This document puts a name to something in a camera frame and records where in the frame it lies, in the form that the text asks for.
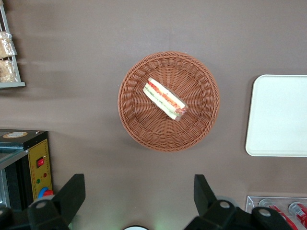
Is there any black oven with yellow panel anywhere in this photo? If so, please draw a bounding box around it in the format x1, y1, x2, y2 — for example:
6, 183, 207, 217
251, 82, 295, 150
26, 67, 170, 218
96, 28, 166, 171
0, 129, 55, 212

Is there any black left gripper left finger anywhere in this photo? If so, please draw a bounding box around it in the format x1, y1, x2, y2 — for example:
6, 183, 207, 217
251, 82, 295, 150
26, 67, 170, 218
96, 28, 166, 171
0, 173, 86, 230

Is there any cream rectangular tray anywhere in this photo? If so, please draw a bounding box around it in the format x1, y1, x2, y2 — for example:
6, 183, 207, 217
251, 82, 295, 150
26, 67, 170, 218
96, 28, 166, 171
245, 74, 307, 158

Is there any white wire shelf rack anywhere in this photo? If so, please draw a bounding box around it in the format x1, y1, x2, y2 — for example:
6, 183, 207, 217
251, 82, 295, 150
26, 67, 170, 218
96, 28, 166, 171
0, 4, 26, 89

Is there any round brown wicker basket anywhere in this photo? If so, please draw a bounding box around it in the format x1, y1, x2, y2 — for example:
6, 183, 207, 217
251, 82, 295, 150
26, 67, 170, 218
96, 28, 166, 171
117, 50, 221, 152

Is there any clear acrylic bottle box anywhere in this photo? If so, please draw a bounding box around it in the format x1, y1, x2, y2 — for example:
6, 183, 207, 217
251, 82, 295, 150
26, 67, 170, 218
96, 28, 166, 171
245, 195, 307, 230

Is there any red cola bottle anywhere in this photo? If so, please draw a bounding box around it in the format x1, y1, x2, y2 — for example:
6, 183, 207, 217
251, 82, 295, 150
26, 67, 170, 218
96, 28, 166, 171
287, 201, 307, 229
258, 198, 299, 230

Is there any wrapped bread package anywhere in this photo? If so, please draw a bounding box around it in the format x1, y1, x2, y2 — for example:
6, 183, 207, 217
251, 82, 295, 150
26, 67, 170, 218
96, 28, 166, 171
0, 59, 19, 83
0, 31, 17, 59

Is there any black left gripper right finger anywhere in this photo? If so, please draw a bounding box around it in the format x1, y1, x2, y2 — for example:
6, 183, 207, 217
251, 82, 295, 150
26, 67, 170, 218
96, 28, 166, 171
183, 174, 295, 230

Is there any triangle sandwich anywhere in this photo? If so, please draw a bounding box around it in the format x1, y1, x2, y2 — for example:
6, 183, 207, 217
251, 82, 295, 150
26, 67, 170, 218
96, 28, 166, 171
142, 77, 188, 121

